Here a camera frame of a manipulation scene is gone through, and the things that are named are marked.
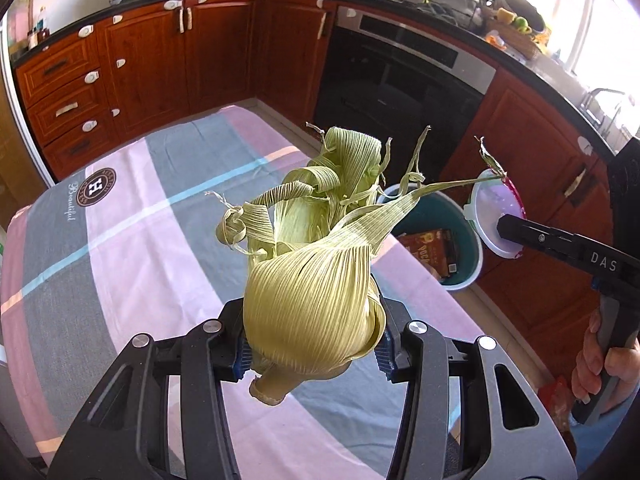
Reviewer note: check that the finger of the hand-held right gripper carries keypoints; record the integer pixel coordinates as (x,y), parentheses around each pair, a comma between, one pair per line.
(540,237)

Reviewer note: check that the wooden kitchen cabinet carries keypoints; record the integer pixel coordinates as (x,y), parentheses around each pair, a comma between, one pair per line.
(215,45)

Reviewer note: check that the clear sauce bottle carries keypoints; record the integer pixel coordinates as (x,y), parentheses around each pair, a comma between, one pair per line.
(40,20)

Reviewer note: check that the wicker basket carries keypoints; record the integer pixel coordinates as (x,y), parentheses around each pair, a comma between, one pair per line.
(520,42)

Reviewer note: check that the person's right forearm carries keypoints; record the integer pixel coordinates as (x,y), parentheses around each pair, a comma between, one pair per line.
(595,450)

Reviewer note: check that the dark round pot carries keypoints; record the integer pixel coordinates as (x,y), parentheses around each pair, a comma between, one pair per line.
(522,7)

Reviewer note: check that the brown cardboard box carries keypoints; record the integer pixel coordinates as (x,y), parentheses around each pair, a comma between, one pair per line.
(430,252)

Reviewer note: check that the person's right hand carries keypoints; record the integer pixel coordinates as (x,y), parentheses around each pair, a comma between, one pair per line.
(587,360)

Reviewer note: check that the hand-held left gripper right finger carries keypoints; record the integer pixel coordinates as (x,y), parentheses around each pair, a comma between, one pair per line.
(387,362)

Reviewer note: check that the plaid tablecloth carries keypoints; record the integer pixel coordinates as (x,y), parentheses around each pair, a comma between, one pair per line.
(150,260)

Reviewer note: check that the black built-in oven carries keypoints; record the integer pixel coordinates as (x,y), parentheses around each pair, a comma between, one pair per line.
(390,90)

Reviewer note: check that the teal trash bin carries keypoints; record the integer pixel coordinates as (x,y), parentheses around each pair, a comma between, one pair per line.
(462,232)

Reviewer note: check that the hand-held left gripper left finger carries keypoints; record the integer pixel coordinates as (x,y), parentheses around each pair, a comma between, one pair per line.
(243,360)

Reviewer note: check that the green corn husk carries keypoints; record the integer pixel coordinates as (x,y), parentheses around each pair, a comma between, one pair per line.
(310,285)

